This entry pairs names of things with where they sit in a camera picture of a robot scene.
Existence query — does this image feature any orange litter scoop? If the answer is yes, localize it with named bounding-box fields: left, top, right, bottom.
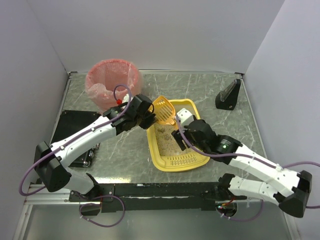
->
left=148, top=95, right=176, bottom=126

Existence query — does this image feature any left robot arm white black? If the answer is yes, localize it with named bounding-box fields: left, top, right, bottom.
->
left=34, top=94, right=156, bottom=195

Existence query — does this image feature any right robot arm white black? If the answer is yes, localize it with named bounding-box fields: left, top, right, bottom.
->
left=176, top=117, right=313, bottom=218

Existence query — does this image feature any litter clump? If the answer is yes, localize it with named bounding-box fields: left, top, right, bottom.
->
left=157, top=128, right=166, bottom=133
left=162, top=133, right=172, bottom=141

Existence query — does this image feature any yellow litter box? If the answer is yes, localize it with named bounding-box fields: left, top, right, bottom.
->
left=146, top=98, right=210, bottom=172

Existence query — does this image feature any black triangular scoop holder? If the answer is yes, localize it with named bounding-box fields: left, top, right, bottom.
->
left=215, top=78, right=241, bottom=111

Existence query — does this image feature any pink lined waste basket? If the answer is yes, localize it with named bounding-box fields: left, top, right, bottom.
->
left=84, top=59, right=143, bottom=113

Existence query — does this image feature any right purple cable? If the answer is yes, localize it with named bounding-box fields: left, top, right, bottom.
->
left=174, top=116, right=320, bottom=210

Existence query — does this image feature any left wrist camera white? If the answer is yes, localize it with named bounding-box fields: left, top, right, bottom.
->
left=122, top=93, right=133, bottom=104

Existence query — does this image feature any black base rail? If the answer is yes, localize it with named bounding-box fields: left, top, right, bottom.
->
left=69, top=182, right=246, bottom=213

